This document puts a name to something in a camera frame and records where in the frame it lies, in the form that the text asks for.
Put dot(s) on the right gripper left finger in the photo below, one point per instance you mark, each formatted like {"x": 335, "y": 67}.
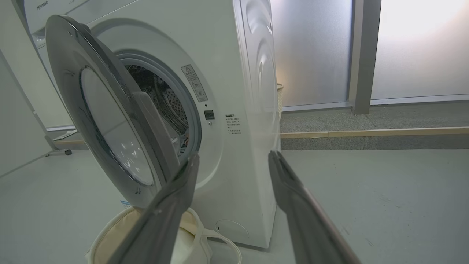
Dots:
{"x": 165, "y": 220}

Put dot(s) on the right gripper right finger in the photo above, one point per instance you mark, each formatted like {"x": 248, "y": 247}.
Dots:
{"x": 307, "y": 227}

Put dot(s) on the round black glass washer door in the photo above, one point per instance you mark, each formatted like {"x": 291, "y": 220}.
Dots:
{"x": 73, "y": 91}

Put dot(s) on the white front-load washing machine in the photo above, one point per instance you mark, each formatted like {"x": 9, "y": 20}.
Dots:
{"x": 234, "y": 183}

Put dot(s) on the cream fabric laundry basket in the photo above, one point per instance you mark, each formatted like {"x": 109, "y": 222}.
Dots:
{"x": 194, "y": 245}

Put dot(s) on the blue energy label sticker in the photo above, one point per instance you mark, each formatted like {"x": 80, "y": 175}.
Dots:
{"x": 125, "y": 204}

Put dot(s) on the woven wicker basket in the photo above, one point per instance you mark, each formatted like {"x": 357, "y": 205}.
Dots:
{"x": 280, "y": 102}

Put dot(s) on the grey warning label sticker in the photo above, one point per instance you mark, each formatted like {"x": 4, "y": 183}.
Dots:
{"x": 194, "y": 83}

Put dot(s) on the white wheeled partition panel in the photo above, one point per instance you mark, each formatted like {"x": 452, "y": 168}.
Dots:
{"x": 18, "y": 128}

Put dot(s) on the grey window frame post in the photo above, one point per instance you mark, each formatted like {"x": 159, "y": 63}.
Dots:
{"x": 364, "y": 55}

